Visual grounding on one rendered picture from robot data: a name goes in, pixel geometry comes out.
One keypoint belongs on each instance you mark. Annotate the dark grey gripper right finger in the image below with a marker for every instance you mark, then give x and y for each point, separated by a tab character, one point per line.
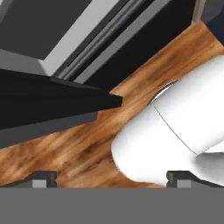
178	176

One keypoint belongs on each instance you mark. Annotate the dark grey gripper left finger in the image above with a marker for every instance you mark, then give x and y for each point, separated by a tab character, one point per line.
43	177

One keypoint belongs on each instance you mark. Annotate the white rounded cylinder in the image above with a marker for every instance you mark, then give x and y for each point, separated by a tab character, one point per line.
163	140

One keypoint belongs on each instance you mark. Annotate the grey cupboard with black top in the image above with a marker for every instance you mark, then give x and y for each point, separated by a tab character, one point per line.
43	102

